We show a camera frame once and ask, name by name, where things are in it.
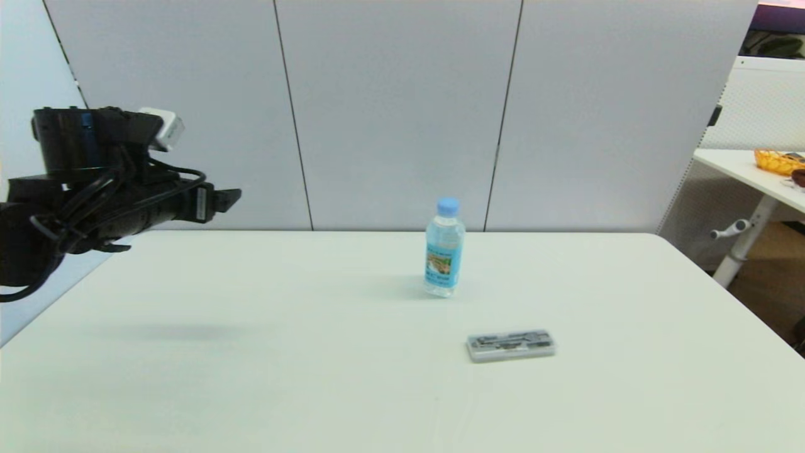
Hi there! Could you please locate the orange woven basket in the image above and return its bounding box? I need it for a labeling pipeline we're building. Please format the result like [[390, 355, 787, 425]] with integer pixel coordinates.
[[755, 148, 805, 176]]

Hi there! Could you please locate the clear plastic tool case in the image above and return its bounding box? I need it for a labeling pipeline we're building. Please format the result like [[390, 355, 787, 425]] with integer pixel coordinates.
[[466, 328, 557, 364]]

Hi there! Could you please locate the white perforated partition panel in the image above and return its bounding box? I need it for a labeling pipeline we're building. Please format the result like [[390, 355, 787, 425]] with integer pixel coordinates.
[[657, 55, 805, 271]]

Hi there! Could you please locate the white desk crank handle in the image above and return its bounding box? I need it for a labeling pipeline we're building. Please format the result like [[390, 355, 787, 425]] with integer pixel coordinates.
[[711, 218, 753, 240]]

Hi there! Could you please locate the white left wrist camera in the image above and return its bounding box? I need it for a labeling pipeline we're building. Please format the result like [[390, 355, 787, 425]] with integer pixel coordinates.
[[140, 107, 186, 152]]

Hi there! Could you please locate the clear bottle blue label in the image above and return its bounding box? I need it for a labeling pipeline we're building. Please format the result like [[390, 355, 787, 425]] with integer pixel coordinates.
[[423, 198, 467, 298]]

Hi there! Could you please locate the green potted plant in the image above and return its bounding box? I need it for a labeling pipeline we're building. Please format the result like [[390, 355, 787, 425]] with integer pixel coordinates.
[[742, 31, 805, 59]]

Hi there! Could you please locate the white height-adjustable desk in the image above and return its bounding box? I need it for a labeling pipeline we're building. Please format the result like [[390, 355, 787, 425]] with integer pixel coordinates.
[[694, 148, 805, 288]]

